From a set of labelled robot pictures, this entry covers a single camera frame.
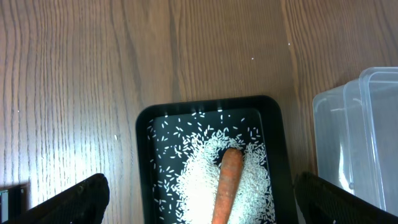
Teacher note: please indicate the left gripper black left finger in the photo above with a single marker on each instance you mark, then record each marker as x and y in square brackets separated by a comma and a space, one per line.
[84, 202]

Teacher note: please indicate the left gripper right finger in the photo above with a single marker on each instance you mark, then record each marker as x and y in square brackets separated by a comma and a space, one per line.
[323, 202]

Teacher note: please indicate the orange carrot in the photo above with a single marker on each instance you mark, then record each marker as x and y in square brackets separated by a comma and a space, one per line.
[230, 174]

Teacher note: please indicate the white rice pile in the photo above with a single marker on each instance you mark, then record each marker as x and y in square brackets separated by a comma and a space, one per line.
[185, 153]

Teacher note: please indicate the clear plastic bin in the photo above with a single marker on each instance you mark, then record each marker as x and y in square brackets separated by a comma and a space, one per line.
[356, 137]

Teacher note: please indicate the black plastic tray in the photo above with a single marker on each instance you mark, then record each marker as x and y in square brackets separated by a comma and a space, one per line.
[274, 139]

